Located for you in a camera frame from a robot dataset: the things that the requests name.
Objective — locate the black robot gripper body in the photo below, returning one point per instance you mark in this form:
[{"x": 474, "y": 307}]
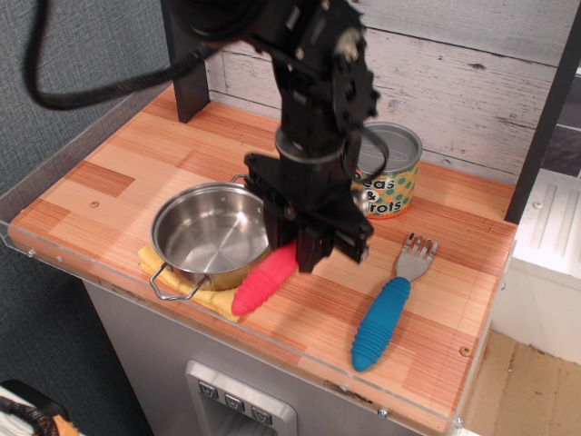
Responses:
[{"x": 320, "y": 193}]

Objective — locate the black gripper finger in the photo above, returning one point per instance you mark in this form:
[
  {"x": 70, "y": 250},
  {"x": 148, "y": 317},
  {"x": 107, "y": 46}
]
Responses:
[
  {"x": 280, "y": 224},
  {"x": 313, "y": 244}
]

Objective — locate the red handled metal spoon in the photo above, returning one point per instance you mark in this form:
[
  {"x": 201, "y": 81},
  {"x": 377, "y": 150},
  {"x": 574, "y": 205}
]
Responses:
[{"x": 266, "y": 279}]

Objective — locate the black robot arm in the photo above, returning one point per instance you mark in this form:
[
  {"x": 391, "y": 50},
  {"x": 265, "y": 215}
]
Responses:
[{"x": 317, "y": 51}]

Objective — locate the stainless steel pot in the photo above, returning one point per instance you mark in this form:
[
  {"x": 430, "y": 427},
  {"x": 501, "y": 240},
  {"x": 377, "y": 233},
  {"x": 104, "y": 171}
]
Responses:
[{"x": 210, "y": 234}]

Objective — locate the peas and carrots can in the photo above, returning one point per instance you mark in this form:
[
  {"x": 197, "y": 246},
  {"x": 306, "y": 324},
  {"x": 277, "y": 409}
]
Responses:
[{"x": 388, "y": 184}]

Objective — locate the yellow folded cloth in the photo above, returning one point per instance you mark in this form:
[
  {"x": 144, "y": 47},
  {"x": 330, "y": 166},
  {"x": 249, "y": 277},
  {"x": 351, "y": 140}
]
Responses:
[{"x": 216, "y": 301}]

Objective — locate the grey toy fridge dispenser panel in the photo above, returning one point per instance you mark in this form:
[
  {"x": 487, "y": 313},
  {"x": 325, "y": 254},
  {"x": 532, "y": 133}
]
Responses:
[{"x": 226, "y": 406}]

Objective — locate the white cabinet at right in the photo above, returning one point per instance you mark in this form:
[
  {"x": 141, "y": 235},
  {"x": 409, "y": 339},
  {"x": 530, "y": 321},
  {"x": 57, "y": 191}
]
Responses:
[{"x": 538, "y": 302}]

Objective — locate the orange object bottom left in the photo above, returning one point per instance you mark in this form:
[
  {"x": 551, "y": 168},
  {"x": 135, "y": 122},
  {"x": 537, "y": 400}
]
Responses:
[{"x": 64, "y": 427}]

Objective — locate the blue handled metal fork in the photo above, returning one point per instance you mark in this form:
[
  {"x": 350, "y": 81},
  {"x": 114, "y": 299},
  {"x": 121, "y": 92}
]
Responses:
[{"x": 376, "y": 329}]

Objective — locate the dark left vertical post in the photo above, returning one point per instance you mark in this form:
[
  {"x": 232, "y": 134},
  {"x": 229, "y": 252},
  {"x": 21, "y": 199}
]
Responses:
[{"x": 191, "y": 91}]

